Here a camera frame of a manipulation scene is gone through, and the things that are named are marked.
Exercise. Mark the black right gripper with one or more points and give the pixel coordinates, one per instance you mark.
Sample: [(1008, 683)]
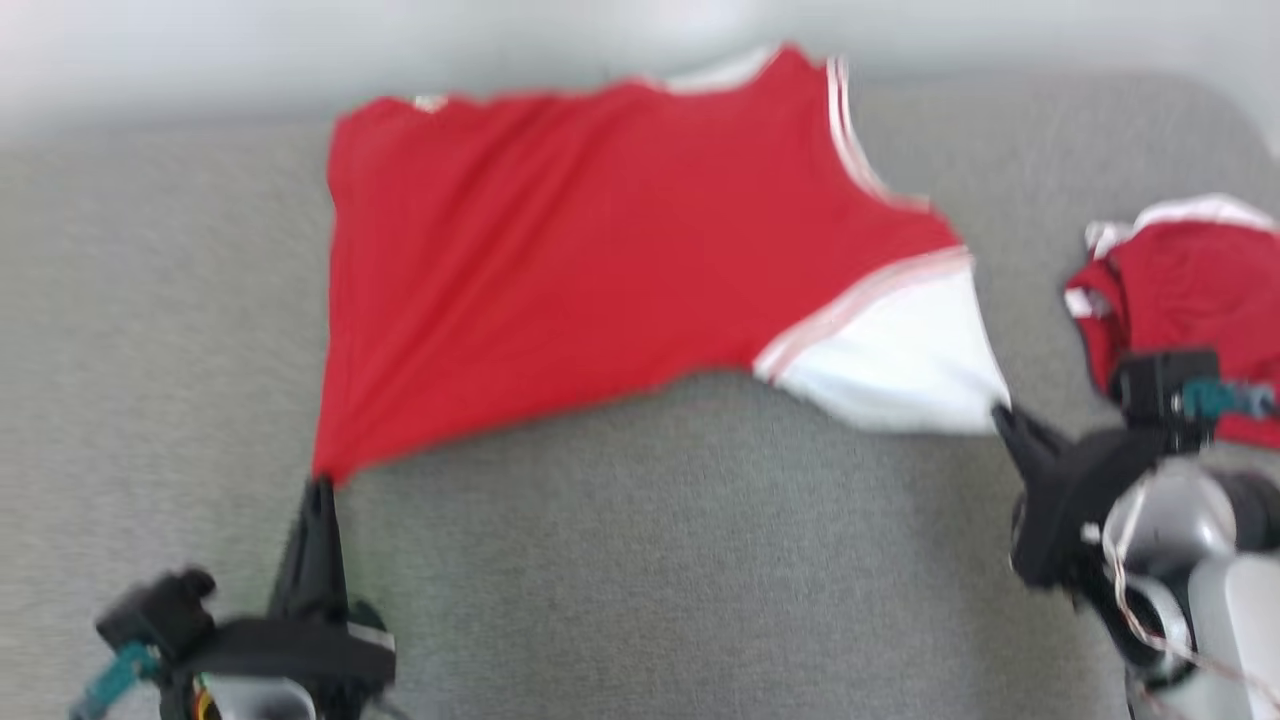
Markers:
[(1065, 510)]

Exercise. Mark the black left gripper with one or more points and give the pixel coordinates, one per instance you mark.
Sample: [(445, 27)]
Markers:
[(300, 650)]

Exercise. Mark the red shorts with white stripe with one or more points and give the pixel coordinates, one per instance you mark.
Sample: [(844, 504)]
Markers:
[(1190, 280)]

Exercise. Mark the red and white basketball jersey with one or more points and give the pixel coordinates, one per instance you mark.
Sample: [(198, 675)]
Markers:
[(560, 260)]

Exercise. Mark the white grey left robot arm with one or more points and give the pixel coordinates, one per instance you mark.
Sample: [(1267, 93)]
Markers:
[(260, 700)]

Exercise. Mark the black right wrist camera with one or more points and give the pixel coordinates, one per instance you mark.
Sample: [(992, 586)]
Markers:
[(1150, 385)]

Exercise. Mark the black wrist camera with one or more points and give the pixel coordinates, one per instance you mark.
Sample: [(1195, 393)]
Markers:
[(1150, 385), (160, 612)]

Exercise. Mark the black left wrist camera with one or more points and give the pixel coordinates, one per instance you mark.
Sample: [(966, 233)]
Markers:
[(160, 612)]

